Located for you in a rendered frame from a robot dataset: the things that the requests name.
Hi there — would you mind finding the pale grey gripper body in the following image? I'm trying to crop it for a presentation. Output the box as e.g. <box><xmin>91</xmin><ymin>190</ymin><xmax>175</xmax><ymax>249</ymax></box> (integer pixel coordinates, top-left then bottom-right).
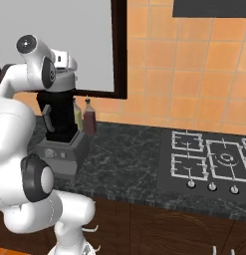
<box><xmin>53</xmin><ymin>67</ymin><xmax>78</xmax><ymax>94</ymax></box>

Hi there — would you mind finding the black blender jar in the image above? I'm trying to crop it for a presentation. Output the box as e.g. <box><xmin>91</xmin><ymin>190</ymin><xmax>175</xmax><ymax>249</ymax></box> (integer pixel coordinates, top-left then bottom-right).
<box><xmin>36</xmin><ymin>89</ymin><xmax>80</xmax><ymax>143</ymax></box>

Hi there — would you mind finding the grey blender base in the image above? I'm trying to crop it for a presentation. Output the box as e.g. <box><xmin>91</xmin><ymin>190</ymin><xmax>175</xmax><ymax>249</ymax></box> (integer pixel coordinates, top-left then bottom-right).
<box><xmin>30</xmin><ymin>129</ymin><xmax>91</xmax><ymax>183</ymax></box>

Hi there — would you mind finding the yellow-green bottle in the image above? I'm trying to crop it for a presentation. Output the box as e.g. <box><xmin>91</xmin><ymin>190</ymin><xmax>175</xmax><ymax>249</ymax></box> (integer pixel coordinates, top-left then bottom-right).
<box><xmin>72</xmin><ymin>97</ymin><xmax>85</xmax><ymax>132</ymax></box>

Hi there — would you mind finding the dark red bottle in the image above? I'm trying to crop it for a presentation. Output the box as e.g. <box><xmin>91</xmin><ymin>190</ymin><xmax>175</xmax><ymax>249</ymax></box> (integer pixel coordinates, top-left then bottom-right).
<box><xmin>83</xmin><ymin>95</ymin><xmax>98</xmax><ymax>136</ymax></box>

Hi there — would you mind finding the dark-framed window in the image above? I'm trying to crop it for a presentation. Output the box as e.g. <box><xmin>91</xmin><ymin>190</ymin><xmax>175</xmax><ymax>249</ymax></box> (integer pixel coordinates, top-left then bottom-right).
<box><xmin>0</xmin><ymin>0</ymin><xmax>128</xmax><ymax>101</ymax></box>

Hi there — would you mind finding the narrow brown cupboard door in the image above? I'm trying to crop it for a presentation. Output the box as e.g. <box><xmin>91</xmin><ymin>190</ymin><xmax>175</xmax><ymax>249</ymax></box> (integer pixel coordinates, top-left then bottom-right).
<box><xmin>91</xmin><ymin>198</ymin><xmax>130</xmax><ymax>255</ymax></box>

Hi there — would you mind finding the dark range hood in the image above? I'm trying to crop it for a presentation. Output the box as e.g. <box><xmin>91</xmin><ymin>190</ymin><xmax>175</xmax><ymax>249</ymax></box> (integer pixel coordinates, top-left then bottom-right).
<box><xmin>171</xmin><ymin>0</ymin><xmax>246</xmax><ymax>19</ymax></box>

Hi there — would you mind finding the black gas hob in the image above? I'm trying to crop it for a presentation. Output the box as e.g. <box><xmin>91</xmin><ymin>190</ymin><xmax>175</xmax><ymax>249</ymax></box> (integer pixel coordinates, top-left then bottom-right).
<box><xmin>157</xmin><ymin>127</ymin><xmax>246</xmax><ymax>204</ymax></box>

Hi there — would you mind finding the wide brown cupboard door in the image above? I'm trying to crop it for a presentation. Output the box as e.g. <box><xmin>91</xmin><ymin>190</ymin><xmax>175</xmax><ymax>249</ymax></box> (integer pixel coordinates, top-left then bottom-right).
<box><xmin>128</xmin><ymin>202</ymin><xmax>236</xmax><ymax>255</ymax></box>

